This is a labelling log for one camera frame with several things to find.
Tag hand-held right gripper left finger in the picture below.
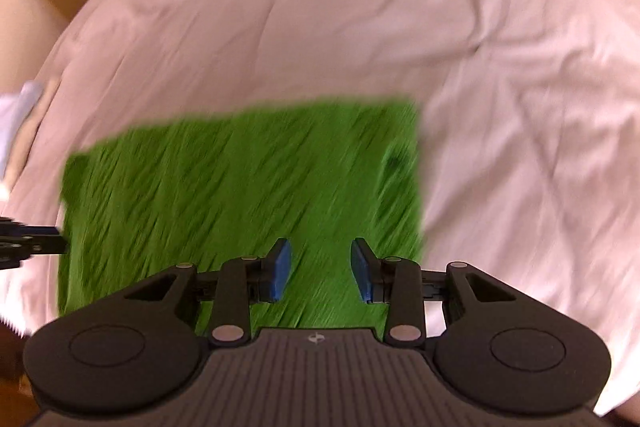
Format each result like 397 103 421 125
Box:
122 237 293 348

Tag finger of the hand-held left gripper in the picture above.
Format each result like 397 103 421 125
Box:
24 225 69 256

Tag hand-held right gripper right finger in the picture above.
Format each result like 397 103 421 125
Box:
350 237 517 348

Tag green knit sweater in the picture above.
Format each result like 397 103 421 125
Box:
57 94 427 339

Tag light blue folded cloth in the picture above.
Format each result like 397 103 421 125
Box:
0 81 43 180

